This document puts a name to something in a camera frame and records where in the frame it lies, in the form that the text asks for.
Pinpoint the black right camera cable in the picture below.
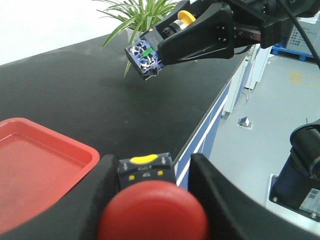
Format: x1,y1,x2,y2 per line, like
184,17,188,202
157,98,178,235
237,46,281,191
277,0,320,71

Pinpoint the red mushroom push button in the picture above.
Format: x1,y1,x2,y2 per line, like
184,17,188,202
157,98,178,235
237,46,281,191
97,152,210,240

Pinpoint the yellow mushroom push button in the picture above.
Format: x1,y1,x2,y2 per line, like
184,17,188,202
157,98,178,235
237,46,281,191
125,10,196,81

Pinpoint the floor outlet box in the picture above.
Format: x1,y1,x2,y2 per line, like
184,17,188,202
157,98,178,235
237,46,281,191
237,116,253,130

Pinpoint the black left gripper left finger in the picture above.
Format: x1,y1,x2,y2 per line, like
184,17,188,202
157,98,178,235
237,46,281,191
0,154,119,240

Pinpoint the red plastic tray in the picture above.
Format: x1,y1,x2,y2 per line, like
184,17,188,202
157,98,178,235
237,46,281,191
0,117,100,234

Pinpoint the blue robot base column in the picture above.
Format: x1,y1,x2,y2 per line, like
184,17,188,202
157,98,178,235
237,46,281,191
268,120,320,222

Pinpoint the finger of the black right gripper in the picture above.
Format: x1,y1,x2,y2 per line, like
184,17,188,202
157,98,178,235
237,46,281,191
158,2,234,66
149,0,197,39

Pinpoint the green potted plant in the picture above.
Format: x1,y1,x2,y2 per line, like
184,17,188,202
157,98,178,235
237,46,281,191
91,0,181,79

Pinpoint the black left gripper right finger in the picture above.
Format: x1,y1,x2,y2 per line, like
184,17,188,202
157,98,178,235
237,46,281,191
188,153,320,240

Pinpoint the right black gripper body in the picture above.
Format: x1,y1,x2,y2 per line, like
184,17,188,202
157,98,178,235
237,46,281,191
197,0,320,49

